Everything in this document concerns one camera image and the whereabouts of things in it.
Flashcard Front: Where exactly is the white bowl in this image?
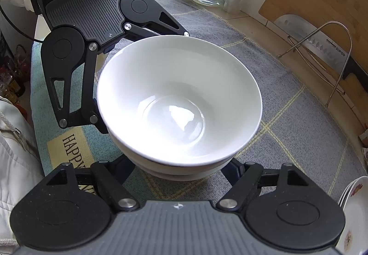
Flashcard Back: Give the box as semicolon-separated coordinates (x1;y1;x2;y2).
97;35;263;167
127;155;231;181
107;128;234;175

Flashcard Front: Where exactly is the white plate with stain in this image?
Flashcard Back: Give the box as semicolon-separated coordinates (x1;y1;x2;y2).
336;184;368;255

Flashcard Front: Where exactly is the grey checked towel mat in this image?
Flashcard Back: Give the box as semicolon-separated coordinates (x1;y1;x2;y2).
31;0;365;200

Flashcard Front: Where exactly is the bamboo cutting board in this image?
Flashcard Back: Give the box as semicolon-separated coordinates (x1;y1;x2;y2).
258;0;368;106

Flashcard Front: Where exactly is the metal wire rack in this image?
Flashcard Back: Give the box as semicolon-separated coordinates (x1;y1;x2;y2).
276;15;352;107

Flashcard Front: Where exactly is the black handled kitchen knife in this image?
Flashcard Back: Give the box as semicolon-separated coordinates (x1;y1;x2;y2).
274;14;367;90

